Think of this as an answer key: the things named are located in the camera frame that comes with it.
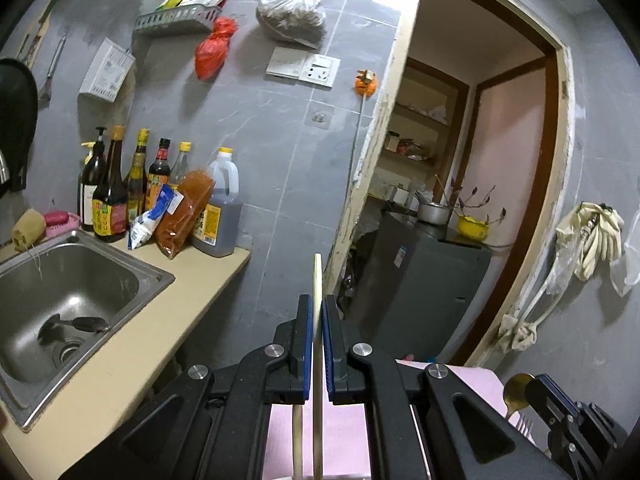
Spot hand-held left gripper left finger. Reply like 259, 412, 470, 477
62, 293, 314, 480

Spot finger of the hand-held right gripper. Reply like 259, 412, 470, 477
525, 373, 584, 424

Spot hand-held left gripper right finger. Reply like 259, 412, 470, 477
322, 293, 576, 480

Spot gold spoon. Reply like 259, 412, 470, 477
502, 373, 536, 421

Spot wooden chopstick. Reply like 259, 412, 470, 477
292, 404, 304, 480
312, 253, 325, 480

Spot pink floral tablecloth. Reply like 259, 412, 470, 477
262, 357, 538, 480

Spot dark grey cabinet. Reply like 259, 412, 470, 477
344, 209, 494, 367

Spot white mesh bag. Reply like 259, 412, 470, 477
608, 254, 640, 297

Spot cream rubber gloves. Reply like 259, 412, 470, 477
554, 201, 626, 281

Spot large oil jug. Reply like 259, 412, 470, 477
189, 147, 245, 259

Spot steel cooking pot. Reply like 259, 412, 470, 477
415, 199, 451, 226

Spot beige kitchen counter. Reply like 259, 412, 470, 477
0, 244, 251, 480

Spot yellow bowl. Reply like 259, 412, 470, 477
457, 214, 490, 241

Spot orange spice packet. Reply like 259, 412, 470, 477
153, 169, 217, 260

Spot blue and white packet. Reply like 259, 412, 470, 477
127, 184, 186, 251

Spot bare plant branches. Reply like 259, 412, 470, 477
434, 174, 512, 249

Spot steel sink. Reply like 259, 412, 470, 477
0, 229, 176, 431

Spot clear bottle yellow cap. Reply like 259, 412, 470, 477
168, 141, 194, 191

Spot dark bottle red label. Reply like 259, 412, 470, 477
144, 138, 172, 211

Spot clear adhesive hook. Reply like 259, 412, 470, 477
305, 104, 334, 131

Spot wooden shelf unit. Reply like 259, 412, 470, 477
380, 57, 471, 201

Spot brown sauce bottle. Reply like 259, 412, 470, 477
123, 128, 151, 226

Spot soy sauce bottle yellow label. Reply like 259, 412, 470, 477
92, 125, 129, 244

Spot orange plug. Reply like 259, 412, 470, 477
353, 69, 379, 97

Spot dark pump bottle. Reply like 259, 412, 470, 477
77, 127, 109, 234

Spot loofah sponge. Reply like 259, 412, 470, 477
12, 208, 49, 254

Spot red plastic bag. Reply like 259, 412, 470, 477
194, 16, 236, 80

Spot clear bag of dried goods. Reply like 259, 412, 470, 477
255, 0, 331, 44

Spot white hanging slotted box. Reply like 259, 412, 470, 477
78, 37, 136, 104

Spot grey slotted shelf rack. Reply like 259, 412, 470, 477
132, 3, 224, 37

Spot black wok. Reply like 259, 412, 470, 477
0, 57, 40, 194

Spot hanging metal peeler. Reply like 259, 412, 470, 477
38, 32, 69, 109

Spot wooden spatula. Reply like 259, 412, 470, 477
17, 0, 66, 66

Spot white power cable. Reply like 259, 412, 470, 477
349, 95, 369, 187

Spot black handled kitchen knife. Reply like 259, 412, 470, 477
37, 313, 111, 347

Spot cream door frame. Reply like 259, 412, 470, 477
320, 0, 574, 369

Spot white wall socket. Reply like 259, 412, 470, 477
300, 53, 341, 90

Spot white light switch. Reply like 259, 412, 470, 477
265, 46, 314, 81

